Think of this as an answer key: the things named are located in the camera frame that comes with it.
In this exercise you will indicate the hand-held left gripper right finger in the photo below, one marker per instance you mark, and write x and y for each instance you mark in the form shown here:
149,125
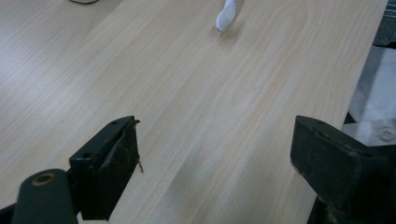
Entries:
336,161

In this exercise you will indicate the dark striped cloth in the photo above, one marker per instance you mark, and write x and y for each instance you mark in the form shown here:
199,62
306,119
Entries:
386,26

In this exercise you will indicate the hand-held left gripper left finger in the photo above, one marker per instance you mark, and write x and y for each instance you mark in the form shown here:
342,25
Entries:
102,168

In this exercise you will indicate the white garment with button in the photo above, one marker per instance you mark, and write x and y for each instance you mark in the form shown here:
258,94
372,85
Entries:
375,102

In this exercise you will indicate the white toothbrush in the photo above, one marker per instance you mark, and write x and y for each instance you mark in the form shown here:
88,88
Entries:
226,16

